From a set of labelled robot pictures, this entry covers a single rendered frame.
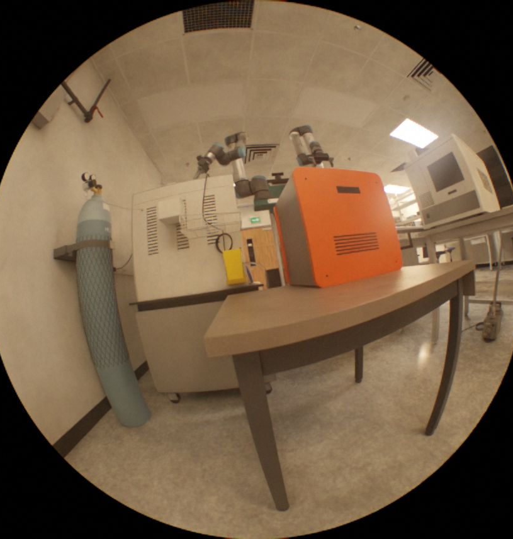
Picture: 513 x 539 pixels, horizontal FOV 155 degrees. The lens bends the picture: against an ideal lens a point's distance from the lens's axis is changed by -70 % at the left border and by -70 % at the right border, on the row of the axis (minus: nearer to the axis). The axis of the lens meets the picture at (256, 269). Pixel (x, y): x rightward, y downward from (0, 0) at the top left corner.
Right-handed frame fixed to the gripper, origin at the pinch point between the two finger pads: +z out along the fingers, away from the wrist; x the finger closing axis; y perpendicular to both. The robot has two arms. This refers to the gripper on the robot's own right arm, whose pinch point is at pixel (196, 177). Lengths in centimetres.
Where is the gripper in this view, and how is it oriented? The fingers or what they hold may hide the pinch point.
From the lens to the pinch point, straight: 147.9
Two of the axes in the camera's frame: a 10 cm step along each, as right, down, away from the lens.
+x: -0.3, 0.5, 10.0
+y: 8.9, 4.6, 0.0
